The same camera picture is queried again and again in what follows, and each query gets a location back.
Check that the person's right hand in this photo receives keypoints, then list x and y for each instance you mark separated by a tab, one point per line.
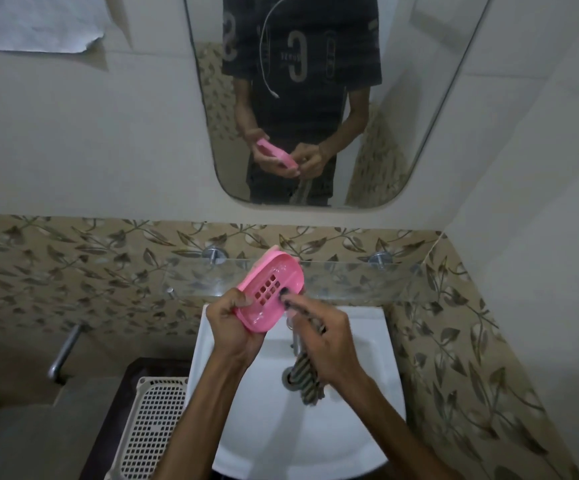
327	344

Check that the person's left hand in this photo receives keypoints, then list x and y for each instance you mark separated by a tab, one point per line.
232	334

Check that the checkered cleaning cloth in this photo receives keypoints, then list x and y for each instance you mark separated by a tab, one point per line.
309	384

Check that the pink soap dish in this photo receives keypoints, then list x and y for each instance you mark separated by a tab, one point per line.
282	274

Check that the white wash basin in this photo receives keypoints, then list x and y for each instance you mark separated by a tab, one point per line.
279	434

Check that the person's right forearm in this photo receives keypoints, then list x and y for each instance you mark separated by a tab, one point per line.
394	434

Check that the person's left forearm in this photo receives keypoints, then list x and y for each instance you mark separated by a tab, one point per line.
199	424

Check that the chrome basin faucet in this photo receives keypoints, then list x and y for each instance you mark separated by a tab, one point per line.
297	344

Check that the metal sink drain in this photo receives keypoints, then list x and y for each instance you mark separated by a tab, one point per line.
287	378

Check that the clear glass shelf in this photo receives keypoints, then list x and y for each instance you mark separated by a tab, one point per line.
359	279

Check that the white plastic perforated basket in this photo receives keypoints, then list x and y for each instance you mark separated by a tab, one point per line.
149	429

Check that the dark stool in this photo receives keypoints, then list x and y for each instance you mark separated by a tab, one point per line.
114	404

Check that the torn white paper sheet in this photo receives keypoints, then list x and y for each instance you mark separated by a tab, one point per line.
29	19

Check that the chrome shelf mount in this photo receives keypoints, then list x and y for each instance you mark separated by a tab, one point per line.
214	254
380	260

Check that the chrome wall tap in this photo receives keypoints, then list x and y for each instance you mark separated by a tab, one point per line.
64	352

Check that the rounded wall mirror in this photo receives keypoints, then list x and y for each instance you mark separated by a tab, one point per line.
419	94

